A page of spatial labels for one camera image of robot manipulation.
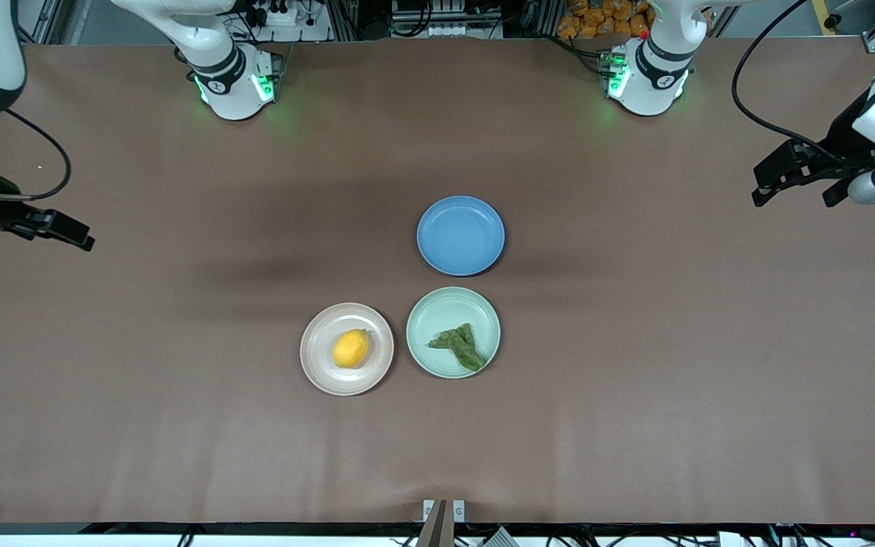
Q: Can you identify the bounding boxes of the yellow lemon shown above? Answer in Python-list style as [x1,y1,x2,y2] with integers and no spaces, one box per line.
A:
[333,328,371,369]

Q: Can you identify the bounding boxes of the green lettuce leaf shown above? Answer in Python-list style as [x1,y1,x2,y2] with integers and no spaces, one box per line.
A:
[428,323,487,373]

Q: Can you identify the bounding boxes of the orange items box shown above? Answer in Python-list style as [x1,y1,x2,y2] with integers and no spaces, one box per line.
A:
[557,0,652,40]

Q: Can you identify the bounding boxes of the white power strip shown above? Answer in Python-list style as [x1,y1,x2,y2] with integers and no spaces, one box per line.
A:
[244,0,313,27]

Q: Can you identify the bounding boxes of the blue plate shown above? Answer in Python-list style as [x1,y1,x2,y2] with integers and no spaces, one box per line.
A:
[416,195,507,277]

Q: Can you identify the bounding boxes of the beige pink plate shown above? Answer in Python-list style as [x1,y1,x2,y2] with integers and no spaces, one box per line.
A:
[300,302,395,397]

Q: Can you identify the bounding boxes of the aluminium profile bars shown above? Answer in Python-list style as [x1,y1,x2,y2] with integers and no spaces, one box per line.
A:
[327,0,362,43]

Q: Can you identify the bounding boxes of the light green plate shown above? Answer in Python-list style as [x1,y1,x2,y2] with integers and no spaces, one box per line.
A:
[406,286,501,379]

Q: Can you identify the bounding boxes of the brown table mat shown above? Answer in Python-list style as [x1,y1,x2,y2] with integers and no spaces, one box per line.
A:
[0,38,875,525]

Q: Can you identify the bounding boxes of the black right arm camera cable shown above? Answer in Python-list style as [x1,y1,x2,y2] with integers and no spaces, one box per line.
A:
[0,109,73,203]

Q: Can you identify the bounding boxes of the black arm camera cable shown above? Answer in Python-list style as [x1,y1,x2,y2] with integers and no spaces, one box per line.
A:
[731,0,850,164]
[0,109,73,203]

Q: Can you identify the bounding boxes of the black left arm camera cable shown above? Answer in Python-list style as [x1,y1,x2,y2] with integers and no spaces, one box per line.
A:
[731,0,850,164]

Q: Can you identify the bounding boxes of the aluminium angle bracket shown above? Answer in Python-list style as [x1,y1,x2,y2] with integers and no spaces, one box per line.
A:
[422,499,466,525]

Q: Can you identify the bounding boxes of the camera stand post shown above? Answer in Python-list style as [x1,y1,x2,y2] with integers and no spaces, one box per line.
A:
[416,500,450,547]

